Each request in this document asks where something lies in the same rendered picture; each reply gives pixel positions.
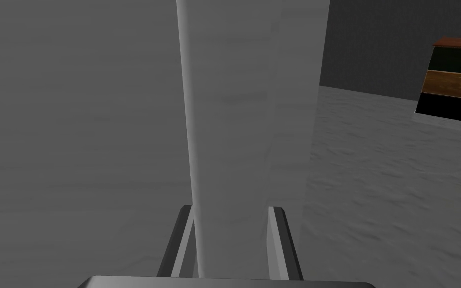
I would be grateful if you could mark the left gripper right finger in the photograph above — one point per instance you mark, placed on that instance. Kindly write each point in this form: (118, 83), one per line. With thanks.
(280, 248)

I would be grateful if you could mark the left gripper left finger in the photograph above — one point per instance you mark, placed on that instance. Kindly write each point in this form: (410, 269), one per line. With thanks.
(176, 252)

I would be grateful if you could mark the grey door leaf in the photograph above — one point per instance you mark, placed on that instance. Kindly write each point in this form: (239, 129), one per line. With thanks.
(94, 132)

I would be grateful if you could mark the wooden and black dresser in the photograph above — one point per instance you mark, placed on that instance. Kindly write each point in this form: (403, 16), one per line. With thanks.
(454, 86)

